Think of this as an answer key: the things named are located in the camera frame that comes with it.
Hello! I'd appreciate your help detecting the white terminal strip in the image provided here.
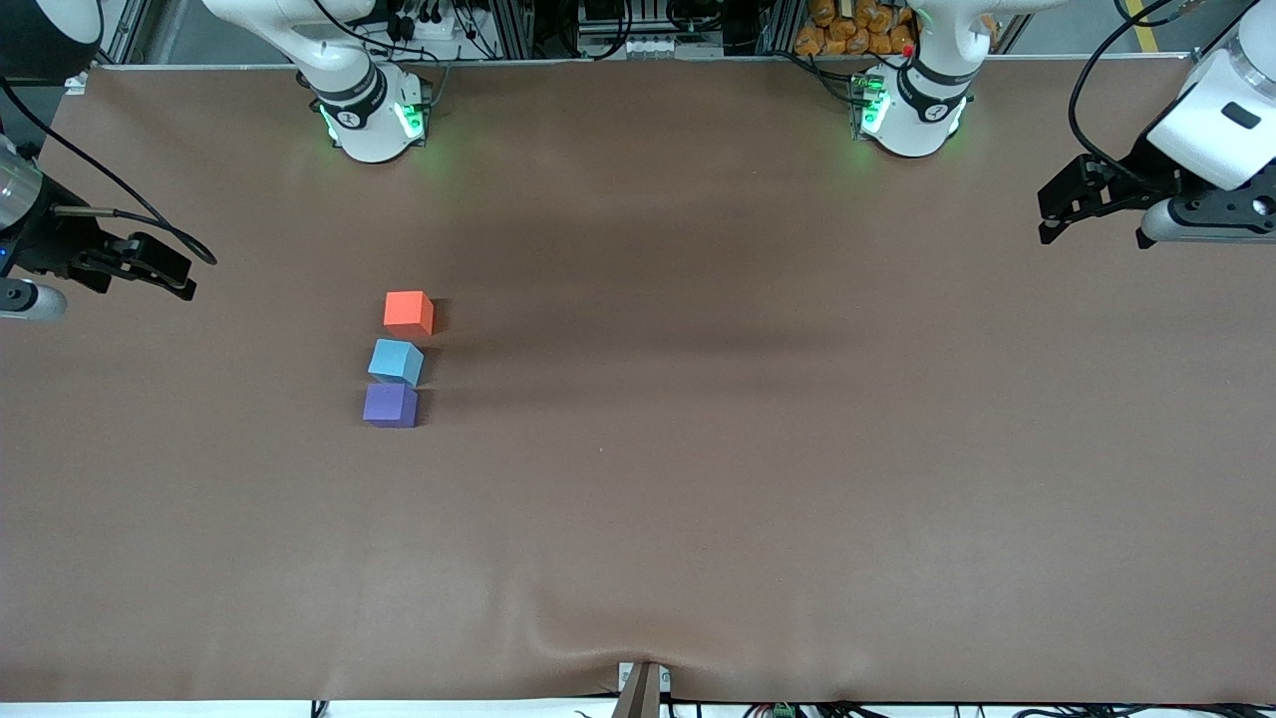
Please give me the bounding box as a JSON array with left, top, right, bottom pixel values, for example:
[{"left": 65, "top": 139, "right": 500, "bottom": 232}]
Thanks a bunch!
[{"left": 624, "top": 35, "right": 727, "bottom": 59}]

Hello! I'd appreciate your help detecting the pile of orange bags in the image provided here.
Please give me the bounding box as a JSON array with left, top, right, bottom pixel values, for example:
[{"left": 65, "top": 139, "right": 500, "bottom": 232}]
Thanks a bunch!
[{"left": 795, "top": 0, "right": 920, "bottom": 58}]

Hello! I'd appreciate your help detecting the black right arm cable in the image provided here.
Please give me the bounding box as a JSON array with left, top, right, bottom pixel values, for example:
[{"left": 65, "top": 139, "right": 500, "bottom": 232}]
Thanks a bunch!
[{"left": 0, "top": 78, "right": 218, "bottom": 267}]

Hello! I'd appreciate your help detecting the white power strip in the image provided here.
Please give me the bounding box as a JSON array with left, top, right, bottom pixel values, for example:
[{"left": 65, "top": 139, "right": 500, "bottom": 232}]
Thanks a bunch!
[{"left": 384, "top": 8, "right": 472, "bottom": 47}]

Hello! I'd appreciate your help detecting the purple foam block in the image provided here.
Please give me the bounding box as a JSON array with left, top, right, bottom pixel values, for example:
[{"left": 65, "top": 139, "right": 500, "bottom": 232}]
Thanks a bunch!
[{"left": 362, "top": 383, "right": 420, "bottom": 429}]

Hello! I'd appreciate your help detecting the orange foam block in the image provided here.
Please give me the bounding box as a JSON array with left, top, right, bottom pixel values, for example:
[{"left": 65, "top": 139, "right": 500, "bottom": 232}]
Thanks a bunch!
[{"left": 384, "top": 290, "right": 437, "bottom": 338}]

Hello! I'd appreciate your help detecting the brown table mat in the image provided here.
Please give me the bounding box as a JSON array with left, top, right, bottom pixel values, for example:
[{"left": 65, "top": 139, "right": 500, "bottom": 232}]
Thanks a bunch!
[{"left": 0, "top": 58, "right": 1276, "bottom": 704}]

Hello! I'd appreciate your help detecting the brown table edge bracket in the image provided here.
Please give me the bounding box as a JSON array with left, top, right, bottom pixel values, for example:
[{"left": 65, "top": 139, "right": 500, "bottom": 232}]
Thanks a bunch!
[{"left": 611, "top": 660, "right": 672, "bottom": 718}]

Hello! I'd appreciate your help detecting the blue foam block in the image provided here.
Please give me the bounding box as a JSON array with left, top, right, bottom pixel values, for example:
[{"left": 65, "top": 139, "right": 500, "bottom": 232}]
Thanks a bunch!
[{"left": 367, "top": 338, "right": 426, "bottom": 388}]

